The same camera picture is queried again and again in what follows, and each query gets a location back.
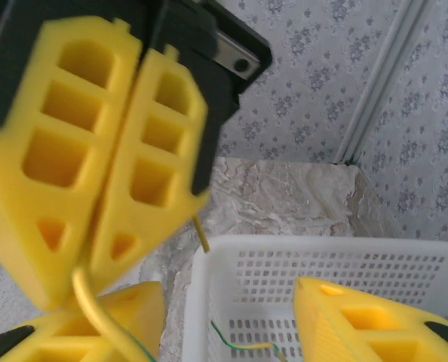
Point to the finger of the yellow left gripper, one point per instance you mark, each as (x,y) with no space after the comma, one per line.
(13,196)
(160,211)

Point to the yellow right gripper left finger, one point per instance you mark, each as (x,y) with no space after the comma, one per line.
(141,313)

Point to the plain white perforated basket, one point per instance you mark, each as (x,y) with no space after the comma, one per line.
(209,294)

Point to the aluminium frame corner post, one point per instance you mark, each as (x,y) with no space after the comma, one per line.
(381,86)

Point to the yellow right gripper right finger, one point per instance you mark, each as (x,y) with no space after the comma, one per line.
(322,324)

